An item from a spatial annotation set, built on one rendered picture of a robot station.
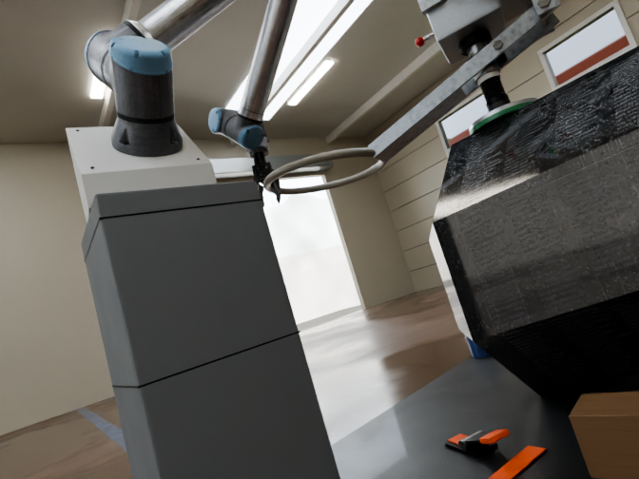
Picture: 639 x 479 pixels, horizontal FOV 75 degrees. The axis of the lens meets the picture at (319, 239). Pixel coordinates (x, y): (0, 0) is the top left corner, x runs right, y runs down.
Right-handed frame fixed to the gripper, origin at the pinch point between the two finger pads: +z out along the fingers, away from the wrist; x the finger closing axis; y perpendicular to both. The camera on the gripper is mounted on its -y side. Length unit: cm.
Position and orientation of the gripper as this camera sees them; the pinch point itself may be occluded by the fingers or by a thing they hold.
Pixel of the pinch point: (270, 202)
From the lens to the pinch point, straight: 163.7
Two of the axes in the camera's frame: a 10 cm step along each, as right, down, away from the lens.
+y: 0.1, -1.0, -10.0
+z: 2.3, 9.7, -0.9
